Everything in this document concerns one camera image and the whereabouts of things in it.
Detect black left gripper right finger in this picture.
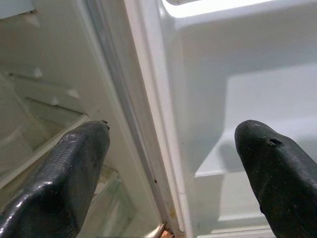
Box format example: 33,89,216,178
234,119,317,238

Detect white fridge body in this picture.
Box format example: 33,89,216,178
0,0,174,238

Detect white door shelf bin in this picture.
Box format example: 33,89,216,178
194,63,317,224

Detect clear fridge drawer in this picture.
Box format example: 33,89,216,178
0,71,137,238

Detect white fridge door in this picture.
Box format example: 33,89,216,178
123,0,317,238

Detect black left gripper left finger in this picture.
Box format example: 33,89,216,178
0,119,111,238

